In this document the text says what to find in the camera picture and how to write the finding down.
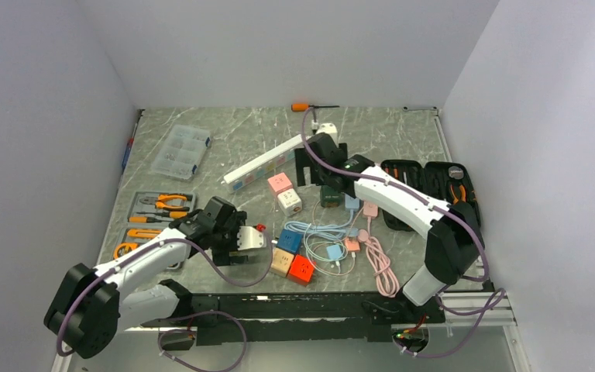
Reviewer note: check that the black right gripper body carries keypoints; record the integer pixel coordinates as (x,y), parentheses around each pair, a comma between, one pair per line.
(302,160)

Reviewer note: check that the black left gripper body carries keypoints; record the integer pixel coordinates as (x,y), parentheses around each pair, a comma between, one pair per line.
(226,240)

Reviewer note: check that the white power strip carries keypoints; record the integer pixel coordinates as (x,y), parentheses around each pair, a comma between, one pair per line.
(261,165)

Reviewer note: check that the dark green cube charger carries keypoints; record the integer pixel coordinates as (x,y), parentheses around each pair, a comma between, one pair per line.
(329,197)

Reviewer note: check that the pink cube adapter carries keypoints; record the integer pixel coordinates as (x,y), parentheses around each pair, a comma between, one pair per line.
(279,183)

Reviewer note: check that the white cube charger with picture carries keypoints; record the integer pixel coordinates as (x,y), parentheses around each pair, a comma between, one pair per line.
(289,202)

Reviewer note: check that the peach cube charger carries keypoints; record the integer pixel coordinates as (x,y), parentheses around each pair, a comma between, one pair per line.
(281,262)

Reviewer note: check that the blue cube charger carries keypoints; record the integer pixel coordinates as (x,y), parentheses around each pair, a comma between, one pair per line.
(289,241)

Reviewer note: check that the pink power strip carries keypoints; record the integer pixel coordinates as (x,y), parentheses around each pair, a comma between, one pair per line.
(370,210)

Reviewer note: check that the red cube adapter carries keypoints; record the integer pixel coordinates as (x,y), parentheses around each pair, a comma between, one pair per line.
(301,270)

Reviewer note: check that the pink round plug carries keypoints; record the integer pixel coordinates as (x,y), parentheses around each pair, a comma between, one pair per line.
(363,236)

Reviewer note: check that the small pink plug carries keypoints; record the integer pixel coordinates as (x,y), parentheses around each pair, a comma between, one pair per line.
(352,245)

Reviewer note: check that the light blue charger plug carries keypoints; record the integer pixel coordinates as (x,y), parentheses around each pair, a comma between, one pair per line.
(334,252)

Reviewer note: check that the light blue power strip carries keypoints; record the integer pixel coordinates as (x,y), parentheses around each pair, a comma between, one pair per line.
(351,203)

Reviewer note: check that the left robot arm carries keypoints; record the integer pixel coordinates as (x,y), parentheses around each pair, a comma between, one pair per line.
(93,304)

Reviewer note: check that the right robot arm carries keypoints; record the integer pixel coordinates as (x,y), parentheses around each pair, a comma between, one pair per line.
(452,235)

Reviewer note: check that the orange screwdriver at back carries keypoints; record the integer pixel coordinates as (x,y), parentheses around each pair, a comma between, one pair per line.
(303,107)

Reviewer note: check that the grey open tool case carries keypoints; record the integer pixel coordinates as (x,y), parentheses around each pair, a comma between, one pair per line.
(136,207)

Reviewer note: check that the clear plastic screw organizer box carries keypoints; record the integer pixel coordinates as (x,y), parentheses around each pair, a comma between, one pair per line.
(181,152)

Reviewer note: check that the orange black utility knife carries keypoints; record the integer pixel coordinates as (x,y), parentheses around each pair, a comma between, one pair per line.
(143,233)

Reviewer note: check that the orange tape measure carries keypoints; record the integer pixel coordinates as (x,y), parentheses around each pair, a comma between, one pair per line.
(124,248)

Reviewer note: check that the blue red pen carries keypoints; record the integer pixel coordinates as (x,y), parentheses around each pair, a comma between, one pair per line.
(128,147)

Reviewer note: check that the black open tool case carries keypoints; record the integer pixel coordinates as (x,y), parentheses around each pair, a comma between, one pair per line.
(433,179)

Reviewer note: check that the long nose orange pliers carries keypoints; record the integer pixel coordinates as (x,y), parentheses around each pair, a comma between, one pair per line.
(458,192)

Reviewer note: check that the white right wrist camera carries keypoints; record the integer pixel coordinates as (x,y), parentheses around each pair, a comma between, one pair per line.
(330,129)

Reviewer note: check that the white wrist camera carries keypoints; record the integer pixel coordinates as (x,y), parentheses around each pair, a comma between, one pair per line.
(250,238)
(330,129)

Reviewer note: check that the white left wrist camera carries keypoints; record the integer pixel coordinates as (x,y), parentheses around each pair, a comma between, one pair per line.
(250,238)

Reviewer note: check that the orange handled screwdriver in case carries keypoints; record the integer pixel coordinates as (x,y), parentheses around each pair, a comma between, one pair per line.
(156,217)

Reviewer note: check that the orange handled combination pliers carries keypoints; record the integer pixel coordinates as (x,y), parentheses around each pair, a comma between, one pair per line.
(169,202)

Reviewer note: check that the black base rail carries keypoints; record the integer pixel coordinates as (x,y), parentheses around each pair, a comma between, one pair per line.
(221,318)

